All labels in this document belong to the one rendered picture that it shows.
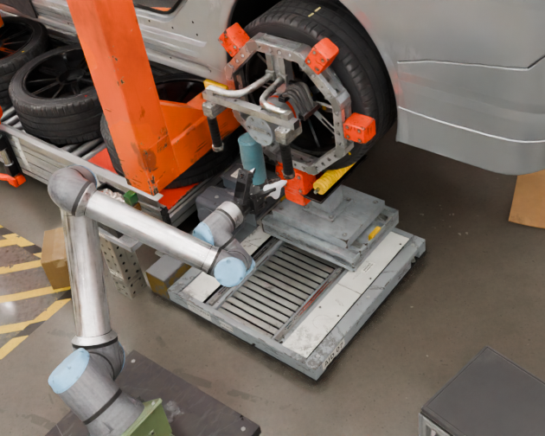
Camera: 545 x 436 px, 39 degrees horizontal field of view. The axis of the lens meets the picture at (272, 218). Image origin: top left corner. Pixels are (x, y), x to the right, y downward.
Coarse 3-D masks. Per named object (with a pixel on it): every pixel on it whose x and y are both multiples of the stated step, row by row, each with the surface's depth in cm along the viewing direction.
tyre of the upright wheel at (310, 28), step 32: (288, 0) 283; (320, 0) 278; (256, 32) 282; (288, 32) 271; (320, 32) 265; (352, 32) 269; (352, 64) 264; (384, 64) 273; (352, 96) 270; (384, 96) 276; (384, 128) 287; (352, 160) 291
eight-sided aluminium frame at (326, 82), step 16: (256, 48) 274; (272, 48) 269; (288, 48) 265; (304, 48) 264; (240, 64) 285; (304, 64) 264; (240, 80) 298; (320, 80) 264; (336, 80) 266; (336, 96) 264; (240, 112) 304; (336, 112) 269; (336, 128) 273; (272, 144) 308; (336, 144) 279; (352, 144) 281; (304, 160) 303; (320, 160) 290; (336, 160) 284
